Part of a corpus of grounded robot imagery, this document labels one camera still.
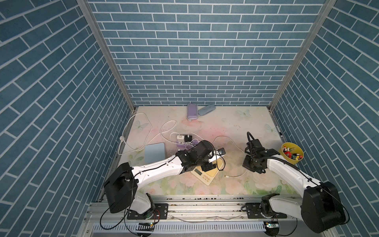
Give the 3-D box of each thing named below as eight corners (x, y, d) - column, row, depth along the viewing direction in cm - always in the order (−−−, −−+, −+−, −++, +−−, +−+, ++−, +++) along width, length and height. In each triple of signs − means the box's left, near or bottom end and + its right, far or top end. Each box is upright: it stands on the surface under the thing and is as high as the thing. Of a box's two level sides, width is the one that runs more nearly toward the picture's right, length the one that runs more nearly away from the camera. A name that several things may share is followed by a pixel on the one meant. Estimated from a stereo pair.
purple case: (186, 121, 114) (186, 118, 112) (187, 106, 125) (187, 103, 123) (197, 121, 114) (197, 118, 112) (197, 106, 125) (197, 103, 123)
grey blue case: (201, 117, 117) (201, 115, 115) (197, 112, 120) (197, 110, 118) (215, 109, 123) (216, 106, 121) (211, 105, 126) (211, 103, 124)
